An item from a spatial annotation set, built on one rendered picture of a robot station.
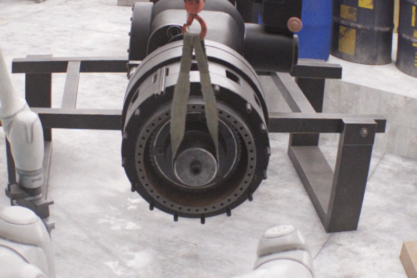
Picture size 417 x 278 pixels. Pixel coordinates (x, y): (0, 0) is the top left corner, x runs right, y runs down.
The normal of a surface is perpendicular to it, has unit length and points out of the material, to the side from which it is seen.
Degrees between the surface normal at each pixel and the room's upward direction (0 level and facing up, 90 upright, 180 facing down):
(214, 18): 6
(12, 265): 8
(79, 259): 0
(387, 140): 90
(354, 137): 90
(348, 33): 90
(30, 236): 58
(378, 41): 90
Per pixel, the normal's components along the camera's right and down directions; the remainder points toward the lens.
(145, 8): 0.07, -0.78
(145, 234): 0.06, -0.94
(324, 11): 0.66, 0.29
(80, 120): 0.11, 0.34
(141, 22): 0.06, -0.36
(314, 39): 0.44, 0.33
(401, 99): -0.43, 0.28
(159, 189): 0.70, -0.68
